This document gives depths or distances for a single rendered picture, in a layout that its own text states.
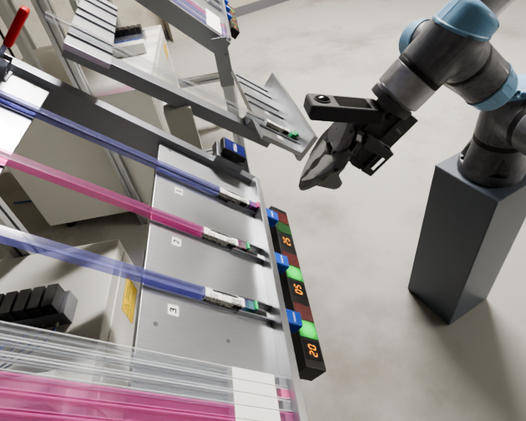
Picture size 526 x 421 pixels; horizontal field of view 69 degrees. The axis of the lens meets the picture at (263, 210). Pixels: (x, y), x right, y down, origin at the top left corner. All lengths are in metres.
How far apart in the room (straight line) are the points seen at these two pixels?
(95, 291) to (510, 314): 1.25
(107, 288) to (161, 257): 0.32
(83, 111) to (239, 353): 0.45
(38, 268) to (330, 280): 0.97
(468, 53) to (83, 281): 0.77
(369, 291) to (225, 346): 1.02
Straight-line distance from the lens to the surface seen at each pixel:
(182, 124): 0.90
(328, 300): 1.44
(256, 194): 0.72
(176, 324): 0.47
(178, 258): 0.53
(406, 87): 0.61
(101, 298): 0.81
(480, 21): 0.61
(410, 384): 1.32
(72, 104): 0.70
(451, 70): 0.62
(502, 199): 1.04
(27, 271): 0.96
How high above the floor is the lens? 1.21
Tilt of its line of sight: 43 degrees down
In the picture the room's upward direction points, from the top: 10 degrees counter-clockwise
